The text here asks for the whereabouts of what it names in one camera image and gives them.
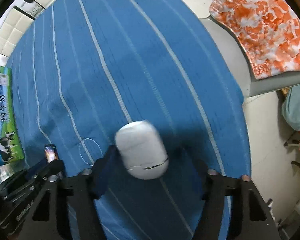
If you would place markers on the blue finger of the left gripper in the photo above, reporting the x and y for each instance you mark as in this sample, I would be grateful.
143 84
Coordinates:
44 169

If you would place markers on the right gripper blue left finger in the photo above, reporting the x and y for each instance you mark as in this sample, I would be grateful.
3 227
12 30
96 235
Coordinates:
102 171

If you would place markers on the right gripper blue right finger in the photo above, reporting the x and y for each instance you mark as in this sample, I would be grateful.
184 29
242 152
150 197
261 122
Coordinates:
198 173

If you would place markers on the small colourful tube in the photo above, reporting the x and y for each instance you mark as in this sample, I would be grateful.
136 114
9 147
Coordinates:
51 153

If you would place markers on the white earbuds case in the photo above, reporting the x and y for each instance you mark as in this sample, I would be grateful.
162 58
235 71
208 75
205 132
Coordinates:
142 150

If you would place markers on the blue cardboard milk box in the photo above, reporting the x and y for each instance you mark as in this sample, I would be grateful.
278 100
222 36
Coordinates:
10 147

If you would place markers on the grey chair under cloth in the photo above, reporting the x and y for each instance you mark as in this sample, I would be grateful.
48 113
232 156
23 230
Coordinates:
239 65

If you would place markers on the teal blanket pile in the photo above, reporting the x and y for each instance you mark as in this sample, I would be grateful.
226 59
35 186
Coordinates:
291 108

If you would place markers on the blue striped tablecloth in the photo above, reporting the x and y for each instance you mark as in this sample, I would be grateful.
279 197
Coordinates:
86 68

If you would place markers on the left white padded chair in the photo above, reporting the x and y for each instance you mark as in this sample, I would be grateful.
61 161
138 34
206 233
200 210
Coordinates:
13 28

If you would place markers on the orange floral cloth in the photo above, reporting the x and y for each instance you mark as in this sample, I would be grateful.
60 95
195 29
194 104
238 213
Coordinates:
267 30

